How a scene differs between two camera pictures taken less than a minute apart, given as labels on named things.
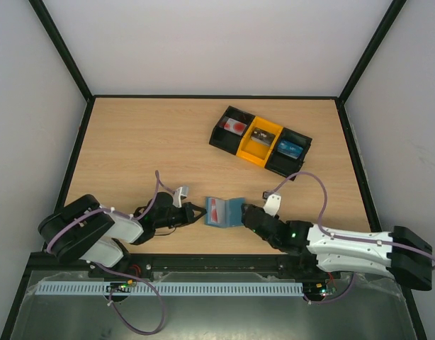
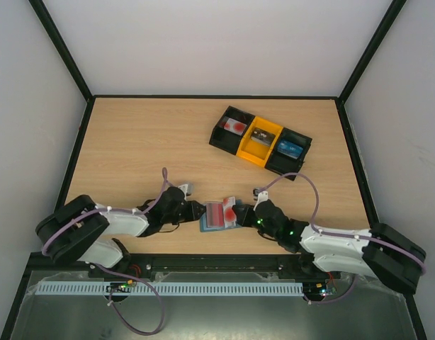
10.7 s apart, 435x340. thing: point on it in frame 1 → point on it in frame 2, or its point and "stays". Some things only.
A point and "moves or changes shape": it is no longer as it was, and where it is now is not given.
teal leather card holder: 224,213 moves or changes shape
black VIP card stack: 263,137 stays
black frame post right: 371,49 stays
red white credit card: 214,213 → 229,216
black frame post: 68,59 stays
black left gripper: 194,207 stays
